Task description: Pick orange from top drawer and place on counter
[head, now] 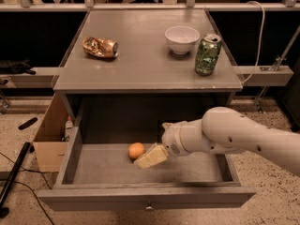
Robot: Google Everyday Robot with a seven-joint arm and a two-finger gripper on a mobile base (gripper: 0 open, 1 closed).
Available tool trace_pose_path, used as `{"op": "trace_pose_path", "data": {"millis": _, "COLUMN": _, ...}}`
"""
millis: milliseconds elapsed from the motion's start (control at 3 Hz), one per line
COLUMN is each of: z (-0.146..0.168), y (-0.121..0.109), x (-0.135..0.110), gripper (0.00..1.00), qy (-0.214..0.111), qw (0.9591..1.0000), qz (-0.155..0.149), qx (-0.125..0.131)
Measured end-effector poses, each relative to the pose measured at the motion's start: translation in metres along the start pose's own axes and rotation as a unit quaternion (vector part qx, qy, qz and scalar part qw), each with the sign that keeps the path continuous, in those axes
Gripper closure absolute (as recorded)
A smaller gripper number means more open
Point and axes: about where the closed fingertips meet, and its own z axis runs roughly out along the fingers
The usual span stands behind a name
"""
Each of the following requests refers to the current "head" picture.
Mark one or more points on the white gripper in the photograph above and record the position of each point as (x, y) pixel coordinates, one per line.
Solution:
(171, 140)

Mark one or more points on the orange fruit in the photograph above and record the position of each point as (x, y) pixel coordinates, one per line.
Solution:
(135, 150)

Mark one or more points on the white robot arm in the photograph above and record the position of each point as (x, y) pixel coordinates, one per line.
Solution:
(223, 130)

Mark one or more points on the silver drawer knob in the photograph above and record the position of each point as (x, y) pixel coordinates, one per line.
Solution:
(149, 208)

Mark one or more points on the open grey top drawer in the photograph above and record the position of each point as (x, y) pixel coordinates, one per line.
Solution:
(97, 174)

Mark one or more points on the grey wooden cabinet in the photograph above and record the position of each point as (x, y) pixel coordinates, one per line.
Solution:
(146, 84)

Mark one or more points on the green soda can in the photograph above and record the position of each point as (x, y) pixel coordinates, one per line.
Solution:
(207, 54)

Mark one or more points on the white ceramic bowl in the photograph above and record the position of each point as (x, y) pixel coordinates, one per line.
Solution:
(181, 39)

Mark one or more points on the crushed gold soda can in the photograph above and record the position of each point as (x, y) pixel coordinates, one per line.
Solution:
(100, 47)

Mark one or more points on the brown cardboard box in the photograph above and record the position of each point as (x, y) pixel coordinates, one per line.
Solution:
(49, 143)

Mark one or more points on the small black floor object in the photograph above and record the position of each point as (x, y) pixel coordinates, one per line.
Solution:
(28, 123)

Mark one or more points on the black object on ledge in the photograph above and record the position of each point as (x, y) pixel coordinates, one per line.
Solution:
(16, 67)

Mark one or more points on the black pole on floor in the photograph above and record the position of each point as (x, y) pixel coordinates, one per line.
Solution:
(10, 178)

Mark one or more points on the metal railing frame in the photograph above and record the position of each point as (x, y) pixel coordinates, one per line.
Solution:
(212, 5)

